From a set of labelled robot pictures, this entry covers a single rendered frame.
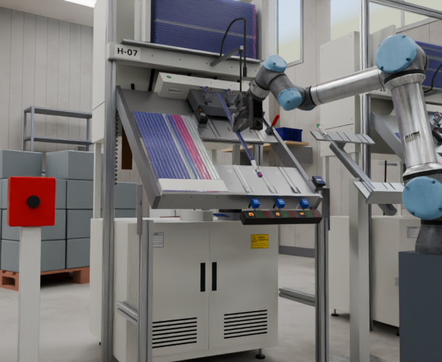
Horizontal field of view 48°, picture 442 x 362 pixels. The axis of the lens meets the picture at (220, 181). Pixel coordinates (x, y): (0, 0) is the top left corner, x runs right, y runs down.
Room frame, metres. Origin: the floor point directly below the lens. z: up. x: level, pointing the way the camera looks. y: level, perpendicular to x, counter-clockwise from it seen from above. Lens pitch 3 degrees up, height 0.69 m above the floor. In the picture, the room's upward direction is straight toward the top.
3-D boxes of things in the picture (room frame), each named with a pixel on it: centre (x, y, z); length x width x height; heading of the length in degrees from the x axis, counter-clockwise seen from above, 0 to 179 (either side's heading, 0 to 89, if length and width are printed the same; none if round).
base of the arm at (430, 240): (1.53, -0.67, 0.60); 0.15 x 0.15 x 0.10
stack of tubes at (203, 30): (2.31, 0.09, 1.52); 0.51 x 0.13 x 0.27; 117
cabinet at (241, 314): (2.40, 0.20, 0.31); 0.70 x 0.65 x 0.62; 117
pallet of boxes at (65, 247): (4.63, 1.47, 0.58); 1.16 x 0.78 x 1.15; 140
